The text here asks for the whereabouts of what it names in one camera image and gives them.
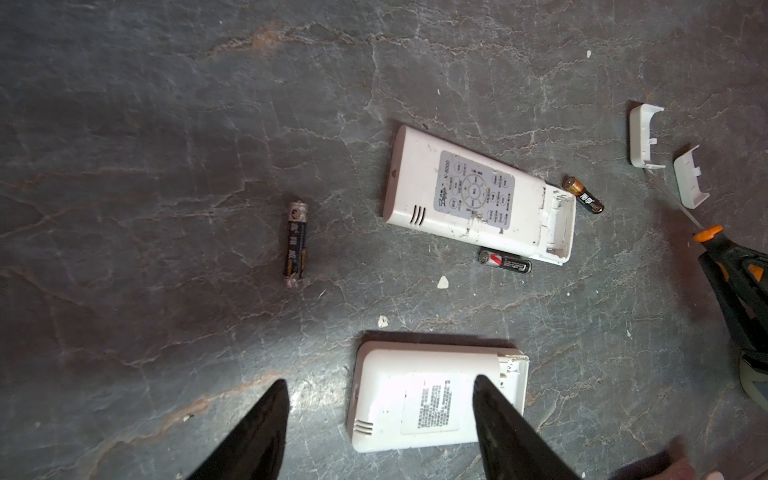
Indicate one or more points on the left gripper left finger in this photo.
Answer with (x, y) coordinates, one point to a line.
(254, 449)

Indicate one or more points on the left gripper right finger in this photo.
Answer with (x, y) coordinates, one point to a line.
(510, 447)

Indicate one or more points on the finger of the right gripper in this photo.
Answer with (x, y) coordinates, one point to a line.
(744, 309)

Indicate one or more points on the small white AC remote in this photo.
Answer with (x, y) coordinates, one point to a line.
(416, 395)

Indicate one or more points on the AAA battery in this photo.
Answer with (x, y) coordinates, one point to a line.
(296, 247)
(575, 187)
(504, 261)

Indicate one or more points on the long white remote control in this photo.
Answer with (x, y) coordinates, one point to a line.
(440, 188)

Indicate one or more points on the orange black screwdriver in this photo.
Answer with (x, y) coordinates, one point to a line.
(708, 231)

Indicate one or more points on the small white remote cover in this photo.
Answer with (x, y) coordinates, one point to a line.
(640, 140)

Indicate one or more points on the white battery cover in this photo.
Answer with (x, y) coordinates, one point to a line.
(687, 176)

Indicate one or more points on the pink cat paw tool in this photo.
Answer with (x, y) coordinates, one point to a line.
(683, 470)

